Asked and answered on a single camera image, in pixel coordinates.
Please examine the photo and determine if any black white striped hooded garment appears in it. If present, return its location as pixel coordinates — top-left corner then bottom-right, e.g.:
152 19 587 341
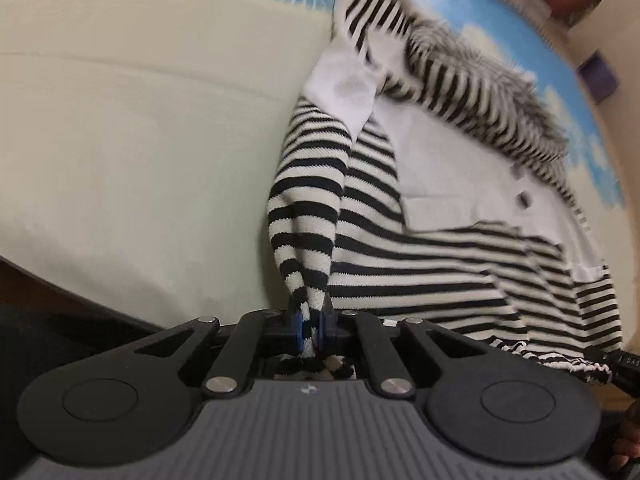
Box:
267 0 622 384

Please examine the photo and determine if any person's hand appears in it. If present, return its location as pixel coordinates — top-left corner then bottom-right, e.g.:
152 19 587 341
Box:
610 400 640 470

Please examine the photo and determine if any purple storage box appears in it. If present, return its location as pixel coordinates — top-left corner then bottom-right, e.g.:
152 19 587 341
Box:
577 51 620 104

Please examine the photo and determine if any blue cream patterned bed sheet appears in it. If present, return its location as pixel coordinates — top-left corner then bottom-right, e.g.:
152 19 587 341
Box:
1 0 636 332

